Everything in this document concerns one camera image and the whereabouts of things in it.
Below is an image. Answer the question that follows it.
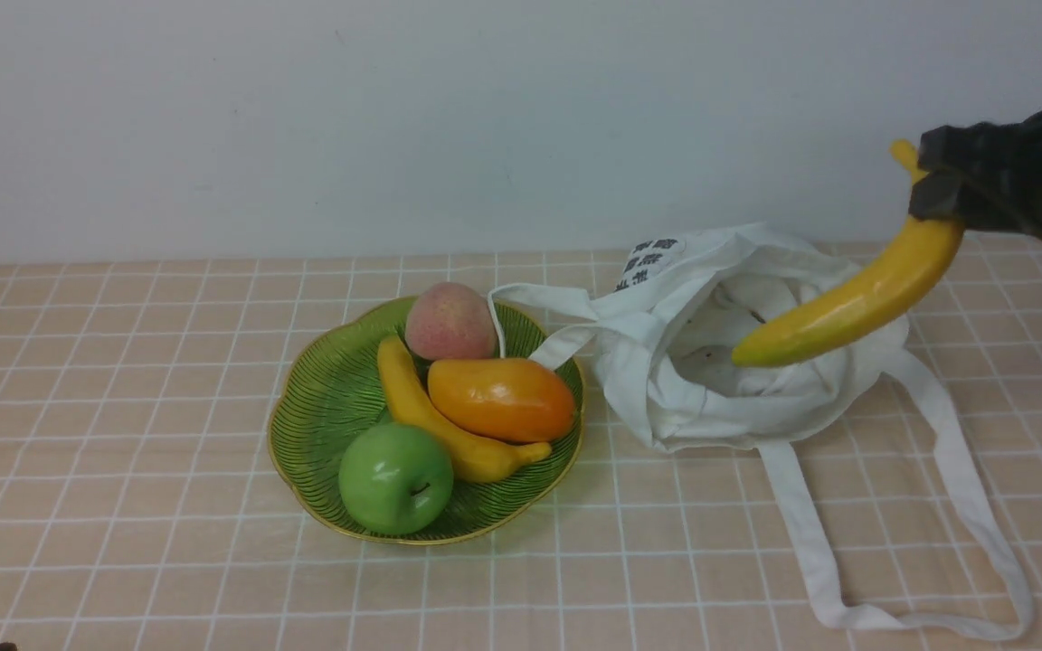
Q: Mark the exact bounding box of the orange mango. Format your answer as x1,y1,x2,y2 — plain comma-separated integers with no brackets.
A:
427,357,578,444

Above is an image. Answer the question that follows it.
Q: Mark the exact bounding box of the yellow banana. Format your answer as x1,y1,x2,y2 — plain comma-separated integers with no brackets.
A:
376,335,553,485
731,140,965,369

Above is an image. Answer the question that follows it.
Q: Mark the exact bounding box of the yellow banana on plate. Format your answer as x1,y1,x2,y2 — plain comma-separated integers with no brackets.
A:
376,335,553,485

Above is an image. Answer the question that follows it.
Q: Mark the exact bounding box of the pink peach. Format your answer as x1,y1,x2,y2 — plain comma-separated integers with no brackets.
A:
404,283,497,360

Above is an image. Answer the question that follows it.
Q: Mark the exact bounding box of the white cloth bag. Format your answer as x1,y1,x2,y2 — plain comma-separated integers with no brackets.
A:
488,225,1035,642

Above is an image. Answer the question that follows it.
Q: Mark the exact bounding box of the black cloth-covered gripper finger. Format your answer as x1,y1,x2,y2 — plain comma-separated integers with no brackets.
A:
908,172,1042,241
919,110,1042,196

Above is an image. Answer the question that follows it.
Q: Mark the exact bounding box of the green ribbed glass plate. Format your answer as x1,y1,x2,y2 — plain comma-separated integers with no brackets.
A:
268,296,584,545

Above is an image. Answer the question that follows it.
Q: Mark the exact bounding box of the green apple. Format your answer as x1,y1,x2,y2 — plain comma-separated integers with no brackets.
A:
338,423,455,536

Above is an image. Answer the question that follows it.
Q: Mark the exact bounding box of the beige checkered tablecloth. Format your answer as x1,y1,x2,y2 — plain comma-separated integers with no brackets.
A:
0,237,1042,650

